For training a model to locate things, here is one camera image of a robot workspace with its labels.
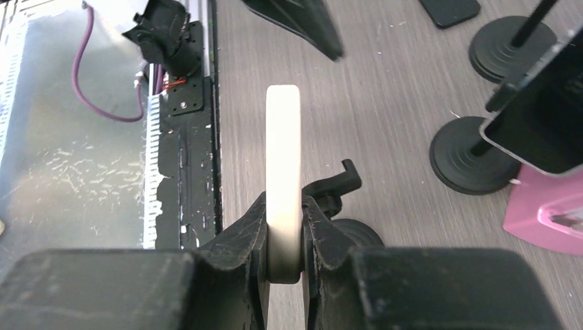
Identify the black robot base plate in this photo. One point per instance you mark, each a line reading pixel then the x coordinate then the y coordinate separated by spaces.
pixel 182 175

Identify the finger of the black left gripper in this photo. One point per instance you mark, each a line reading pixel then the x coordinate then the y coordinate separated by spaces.
pixel 308 19

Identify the pink wedge stand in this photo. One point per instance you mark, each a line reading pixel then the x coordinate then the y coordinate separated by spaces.
pixel 546 211

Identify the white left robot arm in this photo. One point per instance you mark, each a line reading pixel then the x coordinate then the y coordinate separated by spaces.
pixel 167 39

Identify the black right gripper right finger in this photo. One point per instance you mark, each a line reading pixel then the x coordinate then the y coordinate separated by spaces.
pixel 375 287

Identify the smartphone with clear case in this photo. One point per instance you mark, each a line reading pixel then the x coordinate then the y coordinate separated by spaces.
pixel 537 110

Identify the black smartphone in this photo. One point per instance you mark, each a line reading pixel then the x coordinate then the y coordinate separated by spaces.
pixel 447 13

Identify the smartphone with cream case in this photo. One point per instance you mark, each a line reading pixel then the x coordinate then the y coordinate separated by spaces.
pixel 283 183

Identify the black phone stand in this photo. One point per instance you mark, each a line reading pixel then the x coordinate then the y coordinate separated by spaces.
pixel 328 193
pixel 464 161
pixel 503 44

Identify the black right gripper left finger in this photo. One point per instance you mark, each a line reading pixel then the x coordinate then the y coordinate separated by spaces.
pixel 220 285

